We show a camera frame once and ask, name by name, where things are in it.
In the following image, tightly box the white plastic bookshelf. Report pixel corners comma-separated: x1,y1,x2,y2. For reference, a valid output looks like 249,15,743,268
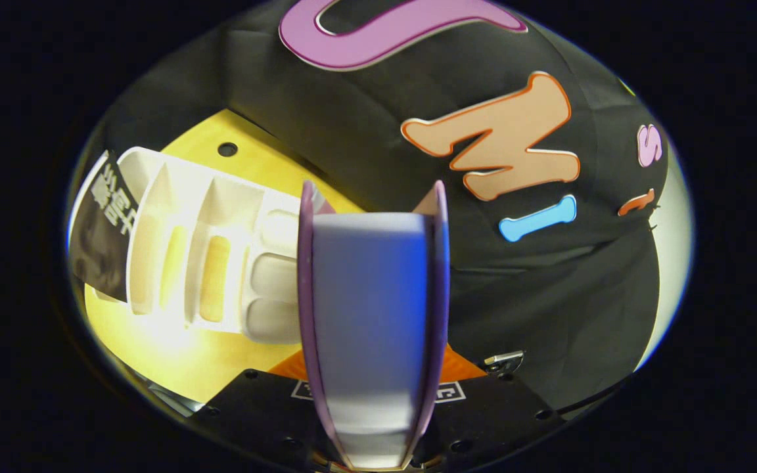
126,146,327,346

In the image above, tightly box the black backdrop cloth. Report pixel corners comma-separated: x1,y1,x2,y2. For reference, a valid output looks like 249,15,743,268
99,0,672,421

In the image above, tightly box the small silver metal object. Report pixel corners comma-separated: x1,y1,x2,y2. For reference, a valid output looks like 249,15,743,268
482,350,526,376

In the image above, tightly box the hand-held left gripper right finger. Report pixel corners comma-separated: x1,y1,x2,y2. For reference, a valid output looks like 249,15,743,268
410,345,563,472

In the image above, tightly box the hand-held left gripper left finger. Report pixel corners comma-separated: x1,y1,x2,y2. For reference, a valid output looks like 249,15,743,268
191,348,348,473

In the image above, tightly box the black book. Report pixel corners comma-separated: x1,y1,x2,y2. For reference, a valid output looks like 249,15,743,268
68,150,139,303

